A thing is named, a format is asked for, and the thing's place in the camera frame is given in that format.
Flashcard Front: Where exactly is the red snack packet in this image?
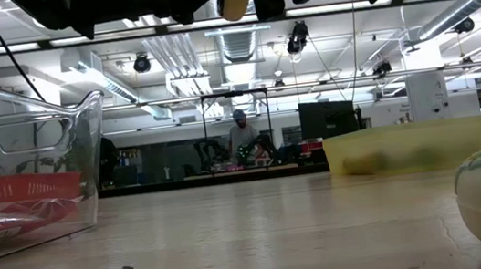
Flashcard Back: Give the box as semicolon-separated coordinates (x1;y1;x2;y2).
0;193;80;251

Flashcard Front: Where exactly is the white ceiling air unit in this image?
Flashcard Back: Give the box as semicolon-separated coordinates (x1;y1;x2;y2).
58;41;141;113

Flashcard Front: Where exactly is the black monitor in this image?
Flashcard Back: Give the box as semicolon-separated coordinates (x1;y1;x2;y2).
297;96;360;142

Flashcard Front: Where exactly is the person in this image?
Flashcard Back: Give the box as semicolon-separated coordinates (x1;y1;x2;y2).
223;106;267;169

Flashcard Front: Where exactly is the red background equipment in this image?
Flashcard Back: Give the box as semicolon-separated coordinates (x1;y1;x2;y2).
298;136;326;155

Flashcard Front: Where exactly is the clear plastic bin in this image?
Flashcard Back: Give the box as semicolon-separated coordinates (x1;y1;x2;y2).
0;53;123;266

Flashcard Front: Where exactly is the white building column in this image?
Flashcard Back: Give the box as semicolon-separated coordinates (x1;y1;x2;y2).
402;47;453;125

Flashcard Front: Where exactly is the yellow translucent plastic bin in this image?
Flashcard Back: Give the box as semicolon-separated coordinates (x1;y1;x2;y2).
320;113;481;184

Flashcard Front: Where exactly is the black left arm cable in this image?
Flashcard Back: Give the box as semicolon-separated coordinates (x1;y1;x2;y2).
0;0;47;108

